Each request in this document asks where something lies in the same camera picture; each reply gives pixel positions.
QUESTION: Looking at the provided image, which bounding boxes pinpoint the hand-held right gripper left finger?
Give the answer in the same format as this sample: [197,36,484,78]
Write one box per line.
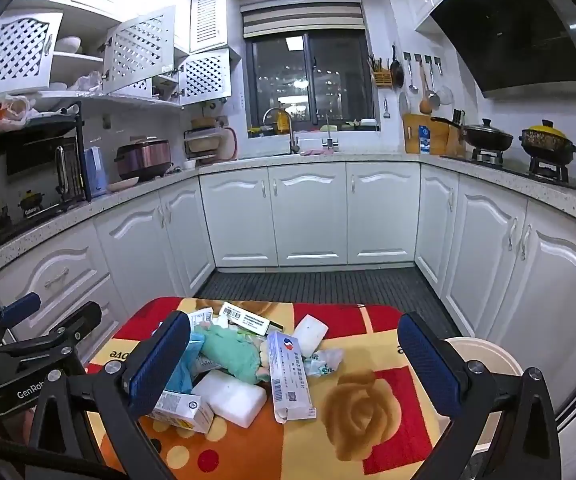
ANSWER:
[20,310,194,480]

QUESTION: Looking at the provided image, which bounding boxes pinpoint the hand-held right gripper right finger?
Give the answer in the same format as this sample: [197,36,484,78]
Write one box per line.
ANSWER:
[397,311,564,480]

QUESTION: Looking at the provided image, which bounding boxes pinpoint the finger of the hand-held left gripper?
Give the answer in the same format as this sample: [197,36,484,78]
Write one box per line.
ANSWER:
[0,301,103,361]
[0,292,42,350]

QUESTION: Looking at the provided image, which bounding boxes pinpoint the blue plastic bag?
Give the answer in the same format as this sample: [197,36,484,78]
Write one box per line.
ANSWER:
[163,332,207,396]

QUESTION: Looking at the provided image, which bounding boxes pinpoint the small white orange box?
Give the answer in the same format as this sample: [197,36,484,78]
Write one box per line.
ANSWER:
[145,391,215,434]

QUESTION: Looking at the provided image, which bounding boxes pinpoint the white plastic bucket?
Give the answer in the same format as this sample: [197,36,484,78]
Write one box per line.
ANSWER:
[438,336,525,466]

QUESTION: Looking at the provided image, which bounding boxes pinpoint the white printed paper packet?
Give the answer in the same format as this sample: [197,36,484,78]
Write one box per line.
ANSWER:
[188,308,216,332]

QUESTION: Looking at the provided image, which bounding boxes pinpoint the green cloth glove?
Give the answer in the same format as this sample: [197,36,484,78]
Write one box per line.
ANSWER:
[193,325,270,383]

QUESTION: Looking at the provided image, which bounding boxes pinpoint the white foam block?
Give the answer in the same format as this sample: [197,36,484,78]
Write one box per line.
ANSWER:
[293,314,330,358]
[191,369,267,429]

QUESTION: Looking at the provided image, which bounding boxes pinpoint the white and green paper box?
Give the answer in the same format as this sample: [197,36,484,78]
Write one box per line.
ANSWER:
[218,301,283,337]

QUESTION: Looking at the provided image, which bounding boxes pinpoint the white green wrapper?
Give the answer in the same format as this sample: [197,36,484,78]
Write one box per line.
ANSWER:
[302,347,345,378]

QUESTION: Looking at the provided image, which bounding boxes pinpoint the long white paper box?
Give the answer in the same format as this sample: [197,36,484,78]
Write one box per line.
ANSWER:
[266,331,317,423]

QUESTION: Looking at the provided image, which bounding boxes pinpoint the rose printed blanket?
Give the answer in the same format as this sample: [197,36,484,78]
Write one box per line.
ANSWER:
[85,296,461,480]

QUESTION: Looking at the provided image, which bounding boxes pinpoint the black toaster oven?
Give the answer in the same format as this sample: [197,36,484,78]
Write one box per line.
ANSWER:
[0,132,86,257]

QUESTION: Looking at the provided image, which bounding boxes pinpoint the dark ribbed floor mat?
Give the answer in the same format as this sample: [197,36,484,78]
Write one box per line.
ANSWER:
[195,266,462,342]

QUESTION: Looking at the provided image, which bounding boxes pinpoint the blue electric kettle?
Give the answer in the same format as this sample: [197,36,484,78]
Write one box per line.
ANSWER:
[84,146,109,199]

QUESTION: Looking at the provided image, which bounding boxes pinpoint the copper rice cooker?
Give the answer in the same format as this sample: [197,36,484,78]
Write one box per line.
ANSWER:
[114,136,174,182]

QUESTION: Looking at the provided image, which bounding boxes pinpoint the white lower kitchen cabinets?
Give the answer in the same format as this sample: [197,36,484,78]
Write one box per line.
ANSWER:
[0,160,576,413]

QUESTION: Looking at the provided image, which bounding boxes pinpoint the orange and white plastic bag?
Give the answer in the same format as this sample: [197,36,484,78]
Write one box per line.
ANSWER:
[0,94,37,137]

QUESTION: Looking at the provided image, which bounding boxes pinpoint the black storage rack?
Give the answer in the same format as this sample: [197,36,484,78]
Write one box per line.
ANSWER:
[184,129,225,160]

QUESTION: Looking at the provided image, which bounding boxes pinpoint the black gas stove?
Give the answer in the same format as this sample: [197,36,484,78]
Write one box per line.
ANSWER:
[440,147,576,194]

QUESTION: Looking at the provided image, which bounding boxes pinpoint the wooden knife block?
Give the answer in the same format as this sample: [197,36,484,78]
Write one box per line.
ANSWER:
[448,109,469,157]

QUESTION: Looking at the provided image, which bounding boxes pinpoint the white round board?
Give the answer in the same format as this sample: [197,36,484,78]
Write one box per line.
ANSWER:
[218,127,239,160]

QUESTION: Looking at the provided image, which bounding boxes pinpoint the wooden cutting board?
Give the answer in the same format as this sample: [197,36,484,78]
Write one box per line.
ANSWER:
[402,112,452,155]

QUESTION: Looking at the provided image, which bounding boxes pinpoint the clear plastic bag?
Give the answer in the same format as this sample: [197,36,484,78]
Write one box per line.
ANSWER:
[70,72,104,95]

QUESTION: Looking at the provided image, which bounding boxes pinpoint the black wok with lid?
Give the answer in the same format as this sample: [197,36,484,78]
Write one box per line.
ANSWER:
[430,116,515,154]

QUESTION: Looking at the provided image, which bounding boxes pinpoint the yellow lidded casserole pot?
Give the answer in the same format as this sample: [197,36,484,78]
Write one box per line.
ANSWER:
[519,119,576,164]

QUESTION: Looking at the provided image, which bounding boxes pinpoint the wooden spatula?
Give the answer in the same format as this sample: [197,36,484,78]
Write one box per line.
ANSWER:
[419,62,432,114]

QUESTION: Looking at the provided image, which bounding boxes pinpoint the tall steel faucet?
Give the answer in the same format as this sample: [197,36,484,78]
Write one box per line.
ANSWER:
[262,107,300,155]

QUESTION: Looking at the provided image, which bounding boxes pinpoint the steel skimmer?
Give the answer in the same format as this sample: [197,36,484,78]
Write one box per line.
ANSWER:
[427,62,442,110]

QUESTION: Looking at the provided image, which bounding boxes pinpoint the white bowl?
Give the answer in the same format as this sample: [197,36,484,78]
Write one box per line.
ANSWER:
[55,36,84,56]

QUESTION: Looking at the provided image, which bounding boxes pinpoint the small open lattice cabinet door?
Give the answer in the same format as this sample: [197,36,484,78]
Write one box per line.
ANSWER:
[180,48,232,106]

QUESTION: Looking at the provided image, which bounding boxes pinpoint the large open lattice cabinet door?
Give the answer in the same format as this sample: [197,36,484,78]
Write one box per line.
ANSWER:
[101,5,177,95]

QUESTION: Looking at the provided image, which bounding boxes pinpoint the wooden chopstick holder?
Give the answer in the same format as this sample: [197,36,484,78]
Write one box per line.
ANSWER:
[371,55,393,89]

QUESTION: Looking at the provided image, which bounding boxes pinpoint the small black hanging pan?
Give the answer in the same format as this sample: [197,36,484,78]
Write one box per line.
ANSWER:
[390,45,405,89]

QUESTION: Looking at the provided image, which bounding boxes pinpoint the dark framed window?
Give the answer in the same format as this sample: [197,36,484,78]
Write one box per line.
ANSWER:
[244,30,380,131]

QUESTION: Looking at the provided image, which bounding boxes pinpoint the white louvre cabinet door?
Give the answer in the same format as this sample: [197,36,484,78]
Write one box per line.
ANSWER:
[190,0,228,54]

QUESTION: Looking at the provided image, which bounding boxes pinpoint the black range hood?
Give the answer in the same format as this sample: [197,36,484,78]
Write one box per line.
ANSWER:
[428,0,576,101]

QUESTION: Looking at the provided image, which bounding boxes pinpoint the striped roller blind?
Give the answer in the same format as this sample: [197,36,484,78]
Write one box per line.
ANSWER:
[240,1,367,39]

